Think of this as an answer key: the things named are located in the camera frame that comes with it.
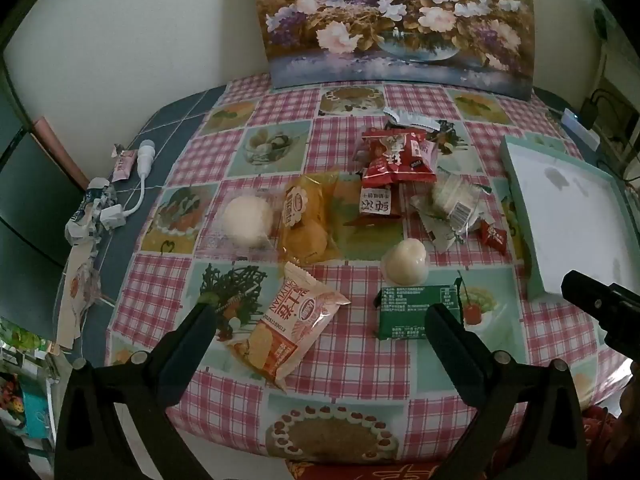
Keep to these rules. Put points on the round white cake packet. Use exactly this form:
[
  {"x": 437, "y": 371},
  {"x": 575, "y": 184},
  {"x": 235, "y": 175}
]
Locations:
[{"x": 247, "y": 220}]

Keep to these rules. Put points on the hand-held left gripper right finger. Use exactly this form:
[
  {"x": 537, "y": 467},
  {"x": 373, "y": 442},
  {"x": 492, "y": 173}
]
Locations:
[{"x": 447, "y": 335}]

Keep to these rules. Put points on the green snack packet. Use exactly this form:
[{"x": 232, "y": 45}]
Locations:
[{"x": 417, "y": 310}]

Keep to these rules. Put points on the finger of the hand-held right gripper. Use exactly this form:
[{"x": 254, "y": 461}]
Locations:
[{"x": 580, "y": 287}]

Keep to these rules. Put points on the dark red white-label packet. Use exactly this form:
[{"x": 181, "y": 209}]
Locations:
[{"x": 375, "y": 205}]

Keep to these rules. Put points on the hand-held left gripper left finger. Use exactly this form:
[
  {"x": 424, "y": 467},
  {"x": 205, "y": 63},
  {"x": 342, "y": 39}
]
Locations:
[{"x": 197, "y": 327}]

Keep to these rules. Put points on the yellow cake packet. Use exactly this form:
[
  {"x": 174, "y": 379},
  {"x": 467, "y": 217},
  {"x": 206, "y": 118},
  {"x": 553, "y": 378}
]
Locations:
[{"x": 307, "y": 230}]

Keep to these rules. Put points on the brown wooden board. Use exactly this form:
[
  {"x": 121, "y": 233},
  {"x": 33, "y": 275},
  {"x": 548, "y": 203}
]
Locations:
[{"x": 55, "y": 145}]

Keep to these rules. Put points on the clear packet with white pastry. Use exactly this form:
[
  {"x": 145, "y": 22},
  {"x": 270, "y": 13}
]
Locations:
[{"x": 452, "y": 205}]

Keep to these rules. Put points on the pink checked tablecloth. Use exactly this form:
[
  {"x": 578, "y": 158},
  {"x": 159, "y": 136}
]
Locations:
[{"x": 155, "y": 285}]

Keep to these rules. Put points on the crumpled wrapper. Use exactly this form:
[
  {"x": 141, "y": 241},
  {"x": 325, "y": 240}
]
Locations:
[{"x": 87, "y": 210}]

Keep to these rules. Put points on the small red candy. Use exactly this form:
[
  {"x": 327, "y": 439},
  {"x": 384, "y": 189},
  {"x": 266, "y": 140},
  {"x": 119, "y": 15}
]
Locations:
[{"x": 492, "y": 235}]

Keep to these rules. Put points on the white tray with teal rim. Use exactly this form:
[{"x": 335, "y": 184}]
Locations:
[{"x": 570, "y": 210}]

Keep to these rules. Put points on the clear plastic wrapper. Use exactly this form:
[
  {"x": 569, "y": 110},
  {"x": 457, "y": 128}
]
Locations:
[{"x": 75, "y": 290}]

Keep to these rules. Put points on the dark snack packet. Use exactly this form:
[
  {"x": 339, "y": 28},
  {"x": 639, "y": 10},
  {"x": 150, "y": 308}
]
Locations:
[{"x": 450, "y": 137}]

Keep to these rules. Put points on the pink orange biscuit packet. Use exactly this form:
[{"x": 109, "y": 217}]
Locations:
[{"x": 290, "y": 330}]

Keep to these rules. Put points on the black plug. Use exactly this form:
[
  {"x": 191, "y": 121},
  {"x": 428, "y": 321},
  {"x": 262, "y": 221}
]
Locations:
[{"x": 590, "y": 110}]

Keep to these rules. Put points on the red snack packet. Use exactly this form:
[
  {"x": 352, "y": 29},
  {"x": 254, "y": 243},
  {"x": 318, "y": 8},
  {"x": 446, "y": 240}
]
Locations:
[{"x": 397, "y": 155}]

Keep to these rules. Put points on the small pink packet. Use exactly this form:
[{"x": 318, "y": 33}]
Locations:
[{"x": 122, "y": 165}]

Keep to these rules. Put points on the dark cabinet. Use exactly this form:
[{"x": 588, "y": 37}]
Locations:
[{"x": 30, "y": 200}]

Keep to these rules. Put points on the white power strip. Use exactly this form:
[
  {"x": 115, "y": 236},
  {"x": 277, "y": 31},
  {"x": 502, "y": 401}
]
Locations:
[{"x": 580, "y": 127}]

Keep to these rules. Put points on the white shelf unit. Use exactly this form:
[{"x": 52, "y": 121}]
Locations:
[{"x": 620, "y": 85}]

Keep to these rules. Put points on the flower painting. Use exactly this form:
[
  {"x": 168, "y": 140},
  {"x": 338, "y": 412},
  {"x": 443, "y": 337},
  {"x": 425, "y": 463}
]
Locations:
[{"x": 390, "y": 25}]

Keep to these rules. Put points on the white green printed packet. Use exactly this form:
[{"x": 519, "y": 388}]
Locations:
[{"x": 412, "y": 119}]

